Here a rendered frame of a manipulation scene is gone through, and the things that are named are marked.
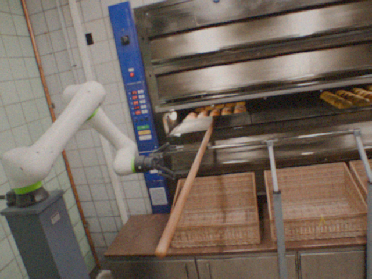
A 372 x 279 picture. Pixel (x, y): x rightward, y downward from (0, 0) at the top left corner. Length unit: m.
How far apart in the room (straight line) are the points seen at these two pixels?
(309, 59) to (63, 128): 1.53
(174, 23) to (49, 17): 0.95
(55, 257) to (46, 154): 0.49
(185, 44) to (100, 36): 0.62
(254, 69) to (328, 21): 0.54
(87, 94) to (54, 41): 1.14
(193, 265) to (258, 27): 1.55
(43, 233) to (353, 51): 2.02
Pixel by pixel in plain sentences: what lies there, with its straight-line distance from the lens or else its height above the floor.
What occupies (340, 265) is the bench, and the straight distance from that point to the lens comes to 1.96.
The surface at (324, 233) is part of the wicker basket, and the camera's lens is 1.87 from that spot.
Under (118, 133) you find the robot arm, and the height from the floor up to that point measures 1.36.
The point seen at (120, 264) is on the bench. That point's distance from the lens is 2.10.
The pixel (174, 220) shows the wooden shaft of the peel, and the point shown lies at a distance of 0.95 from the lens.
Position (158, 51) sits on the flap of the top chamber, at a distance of 2.09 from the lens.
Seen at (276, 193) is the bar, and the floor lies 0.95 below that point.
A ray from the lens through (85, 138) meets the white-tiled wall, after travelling 2.42.
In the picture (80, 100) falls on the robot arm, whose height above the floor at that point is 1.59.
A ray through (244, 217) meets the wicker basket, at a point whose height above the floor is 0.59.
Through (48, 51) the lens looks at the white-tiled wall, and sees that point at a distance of 2.48.
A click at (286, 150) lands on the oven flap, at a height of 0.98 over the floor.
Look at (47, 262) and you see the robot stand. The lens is 1.52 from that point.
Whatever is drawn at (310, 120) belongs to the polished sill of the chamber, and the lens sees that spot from 2.11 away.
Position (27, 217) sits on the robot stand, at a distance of 1.44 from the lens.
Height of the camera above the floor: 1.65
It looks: 14 degrees down
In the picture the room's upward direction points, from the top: 10 degrees counter-clockwise
